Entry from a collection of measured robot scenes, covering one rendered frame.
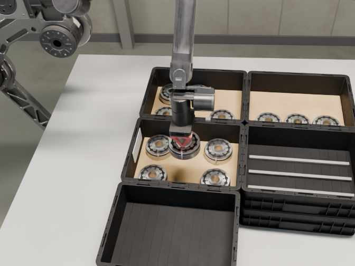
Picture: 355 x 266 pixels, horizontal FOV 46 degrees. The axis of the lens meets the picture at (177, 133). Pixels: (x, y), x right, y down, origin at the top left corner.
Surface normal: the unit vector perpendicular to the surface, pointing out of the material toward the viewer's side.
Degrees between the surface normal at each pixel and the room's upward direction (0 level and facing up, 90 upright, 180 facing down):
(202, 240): 0
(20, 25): 90
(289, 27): 90
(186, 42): 46
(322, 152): 0
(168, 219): 0
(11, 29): 90
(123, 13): 90
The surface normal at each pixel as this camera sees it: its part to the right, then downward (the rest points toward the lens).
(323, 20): -0.12, 0.74
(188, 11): -0.08, 0.18
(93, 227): -0.07, -0.67
